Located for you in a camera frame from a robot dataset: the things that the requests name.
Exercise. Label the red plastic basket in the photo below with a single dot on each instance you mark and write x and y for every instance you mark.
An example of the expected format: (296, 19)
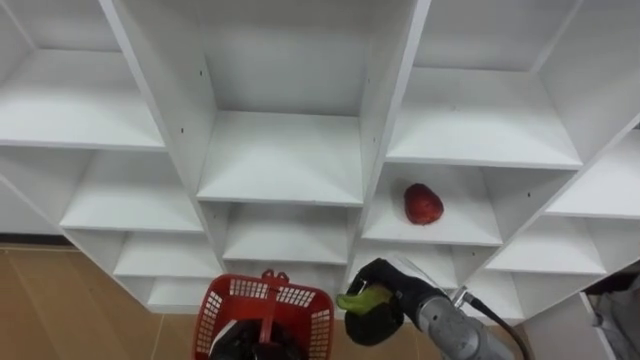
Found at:
(305, 312)

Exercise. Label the green soft toy fruit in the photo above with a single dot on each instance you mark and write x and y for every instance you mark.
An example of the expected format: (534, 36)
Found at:
(362, 301)

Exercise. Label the red soft toy fruit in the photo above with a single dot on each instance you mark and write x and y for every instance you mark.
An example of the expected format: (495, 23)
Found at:
(422, 204)

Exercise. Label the white shelf unit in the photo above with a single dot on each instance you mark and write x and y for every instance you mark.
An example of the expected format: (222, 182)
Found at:
(280, 160)

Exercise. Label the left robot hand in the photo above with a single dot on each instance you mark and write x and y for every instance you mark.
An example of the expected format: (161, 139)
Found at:
(245, 342)

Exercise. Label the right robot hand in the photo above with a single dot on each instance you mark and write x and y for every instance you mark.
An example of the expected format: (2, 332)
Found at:
(390, 280)

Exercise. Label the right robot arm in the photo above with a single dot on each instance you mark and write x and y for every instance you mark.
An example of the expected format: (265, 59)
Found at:
(455, 332)

